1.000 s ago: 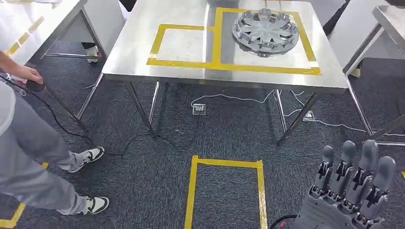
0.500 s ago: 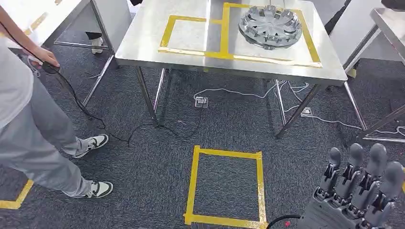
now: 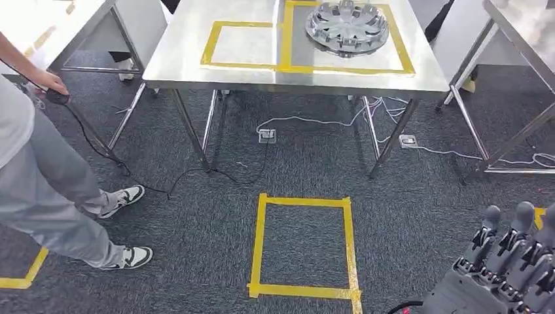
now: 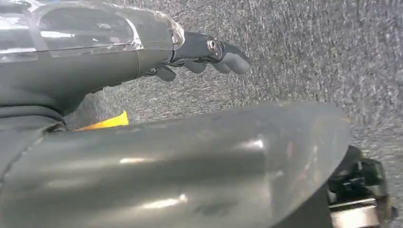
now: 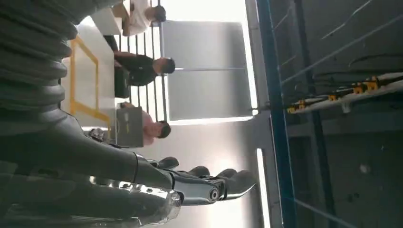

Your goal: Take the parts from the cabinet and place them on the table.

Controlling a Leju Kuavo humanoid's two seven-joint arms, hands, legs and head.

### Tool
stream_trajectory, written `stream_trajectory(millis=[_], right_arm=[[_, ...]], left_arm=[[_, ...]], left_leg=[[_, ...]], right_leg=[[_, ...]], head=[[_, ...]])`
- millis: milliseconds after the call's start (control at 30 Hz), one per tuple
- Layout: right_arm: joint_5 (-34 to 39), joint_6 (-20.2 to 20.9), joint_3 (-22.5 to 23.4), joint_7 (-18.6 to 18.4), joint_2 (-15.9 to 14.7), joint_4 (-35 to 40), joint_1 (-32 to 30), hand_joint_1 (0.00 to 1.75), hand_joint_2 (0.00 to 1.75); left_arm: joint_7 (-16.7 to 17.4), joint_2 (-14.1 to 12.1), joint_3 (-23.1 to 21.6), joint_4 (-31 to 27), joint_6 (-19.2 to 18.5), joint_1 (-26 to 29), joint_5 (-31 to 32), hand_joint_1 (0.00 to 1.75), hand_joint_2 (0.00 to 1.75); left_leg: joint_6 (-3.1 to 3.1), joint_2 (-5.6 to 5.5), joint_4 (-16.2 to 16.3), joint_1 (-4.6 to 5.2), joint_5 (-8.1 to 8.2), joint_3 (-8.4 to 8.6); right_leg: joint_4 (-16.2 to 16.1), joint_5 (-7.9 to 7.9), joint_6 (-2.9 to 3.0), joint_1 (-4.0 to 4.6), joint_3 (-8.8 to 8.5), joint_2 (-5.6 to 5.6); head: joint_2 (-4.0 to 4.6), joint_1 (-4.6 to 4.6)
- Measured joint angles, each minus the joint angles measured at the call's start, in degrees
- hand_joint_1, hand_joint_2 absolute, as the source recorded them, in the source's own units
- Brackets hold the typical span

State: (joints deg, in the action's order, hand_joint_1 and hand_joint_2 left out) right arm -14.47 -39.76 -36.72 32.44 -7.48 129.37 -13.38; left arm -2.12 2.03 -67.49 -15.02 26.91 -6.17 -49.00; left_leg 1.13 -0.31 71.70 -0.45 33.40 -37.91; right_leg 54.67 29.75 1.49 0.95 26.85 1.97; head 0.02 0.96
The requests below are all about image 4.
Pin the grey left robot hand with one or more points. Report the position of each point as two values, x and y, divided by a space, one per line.
78 66

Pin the yellow floor tape marking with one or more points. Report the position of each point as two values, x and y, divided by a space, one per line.
113 122

